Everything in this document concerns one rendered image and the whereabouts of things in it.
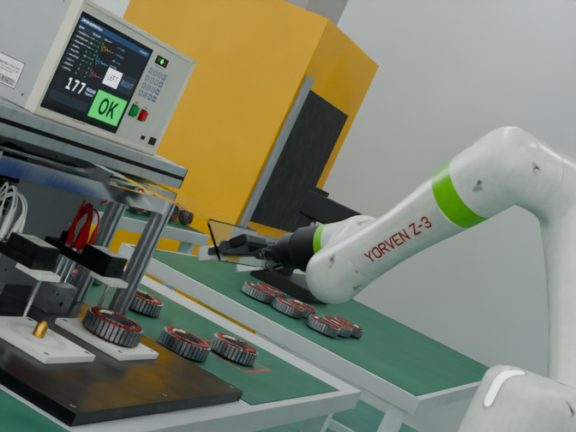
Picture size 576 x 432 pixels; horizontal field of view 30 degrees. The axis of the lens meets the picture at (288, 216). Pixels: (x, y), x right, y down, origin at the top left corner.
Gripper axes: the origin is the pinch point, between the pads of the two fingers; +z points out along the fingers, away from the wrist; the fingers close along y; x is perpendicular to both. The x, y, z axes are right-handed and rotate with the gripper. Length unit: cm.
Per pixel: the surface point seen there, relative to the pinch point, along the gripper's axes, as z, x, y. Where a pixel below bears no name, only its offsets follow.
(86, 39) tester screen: -18, 24, -61
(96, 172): 0.4, 9.5, -38.8
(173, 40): 212, 179, 222
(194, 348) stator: 4.3, -19.1, -2.8
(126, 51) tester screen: -15, 27, -49
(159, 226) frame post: 3.1, 3.9, -17.3
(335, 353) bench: 33, -8, 99
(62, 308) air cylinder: 11.6, -14.7, -34.2
